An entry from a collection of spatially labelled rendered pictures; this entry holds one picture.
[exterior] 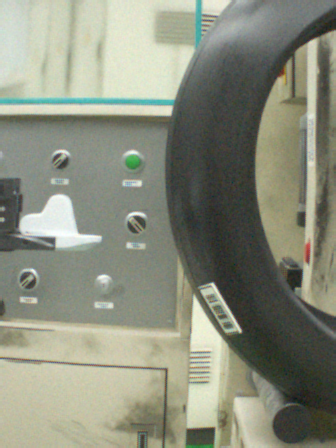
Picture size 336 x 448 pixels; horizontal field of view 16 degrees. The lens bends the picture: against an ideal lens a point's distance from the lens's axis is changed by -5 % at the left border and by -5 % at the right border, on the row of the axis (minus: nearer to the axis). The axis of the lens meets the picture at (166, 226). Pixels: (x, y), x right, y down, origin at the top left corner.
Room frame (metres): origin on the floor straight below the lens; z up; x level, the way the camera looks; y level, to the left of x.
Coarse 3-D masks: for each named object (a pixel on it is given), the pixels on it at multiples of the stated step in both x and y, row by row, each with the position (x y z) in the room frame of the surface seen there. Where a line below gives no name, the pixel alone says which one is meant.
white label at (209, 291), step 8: (200, 288) 1.24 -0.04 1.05; (208, 288) 1.22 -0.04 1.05; (216, 288) 1.21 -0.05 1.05; (208, 296) 1.24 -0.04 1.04; (216, 296) 1.22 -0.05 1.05; (208, 304) 1.25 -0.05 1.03; (216, 304) 1.23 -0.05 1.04; (224, 304) 1.21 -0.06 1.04; (216, 312) 1.24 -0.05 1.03; (224, 312) 1.22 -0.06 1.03; (224, 320) 1.23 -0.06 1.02; (232, 320) 1.21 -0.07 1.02; (224, 328) 1.24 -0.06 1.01; (232, 328) 1.22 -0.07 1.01
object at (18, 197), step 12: (0, 180) 1.30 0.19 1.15; (12, 180) 1.30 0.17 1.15; (0, 192) 1.31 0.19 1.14; (12, 192) 1.30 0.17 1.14; (0, 204) 1.31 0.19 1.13; (12, 204) 1.31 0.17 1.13; (0, 216) 1.31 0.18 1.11; (12, 216) 1.31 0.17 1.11; (0, 228) 1.31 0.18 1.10; (12, 228) 1.31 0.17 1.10
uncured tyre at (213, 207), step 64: (256, 0) 1.24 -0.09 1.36; (320, 0) 1.21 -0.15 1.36; (192, 64) 1.27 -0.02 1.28; (256, 64) 1.21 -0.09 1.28; (192, 128) 1.24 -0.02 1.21; (256, 128) 1.21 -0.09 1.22; (192, 192) 1.23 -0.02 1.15; (256, 192) 1.21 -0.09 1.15; (192, 256) 1.25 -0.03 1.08; (256, 256) 1.21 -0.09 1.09; (256, 320) 1.22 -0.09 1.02; (320, 320) 1.49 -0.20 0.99; (320, 384) 1.23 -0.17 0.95
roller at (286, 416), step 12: (252, 372) 1.58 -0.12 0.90; (264, 384) 1.42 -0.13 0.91; (264, 396) 1.38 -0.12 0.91; (276, 396) 1.32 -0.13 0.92; (288, 396) 1.29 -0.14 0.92; (264, 408) 1.35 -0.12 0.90; (276, 408) 1.26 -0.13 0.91; (288, 408) 1.24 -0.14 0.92; (300, 408) 1.24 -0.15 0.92; (276, 420) 1.24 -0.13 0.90; (288, 420) 1.24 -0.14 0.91; (300, 420) 1.24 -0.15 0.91; (276, 432) 1.24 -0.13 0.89; (288, 432) 1.24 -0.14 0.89; (300, 432) 1.24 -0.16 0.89
